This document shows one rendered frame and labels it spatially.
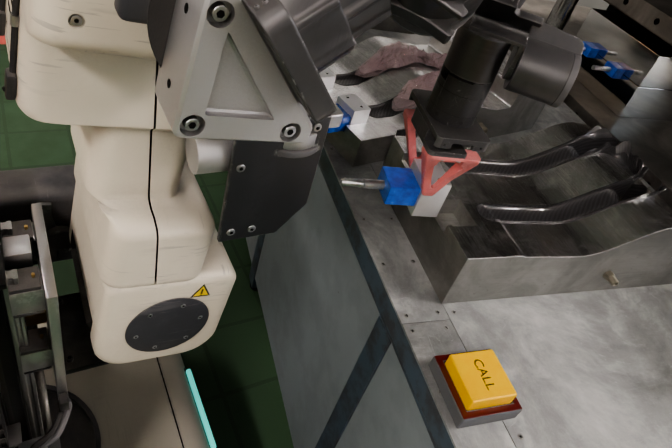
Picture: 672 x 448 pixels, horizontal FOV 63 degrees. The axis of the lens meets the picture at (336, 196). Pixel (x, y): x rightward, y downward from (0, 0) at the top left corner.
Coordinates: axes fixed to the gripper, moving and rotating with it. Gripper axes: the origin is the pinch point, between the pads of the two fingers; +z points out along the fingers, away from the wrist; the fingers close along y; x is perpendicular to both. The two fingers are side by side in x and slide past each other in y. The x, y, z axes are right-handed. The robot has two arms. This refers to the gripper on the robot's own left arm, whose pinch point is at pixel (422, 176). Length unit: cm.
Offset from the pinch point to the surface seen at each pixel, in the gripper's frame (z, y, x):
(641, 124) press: 17, 51, -86
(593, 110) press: 17, 55, -74
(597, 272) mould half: 10.8, -5.6, -30.4
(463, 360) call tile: 11.5, -18.8, -3.2
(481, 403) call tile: 12.2, -23.7, -3.6
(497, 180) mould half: 6.6, 9.1, -18.3
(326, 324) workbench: 49, 13, -2
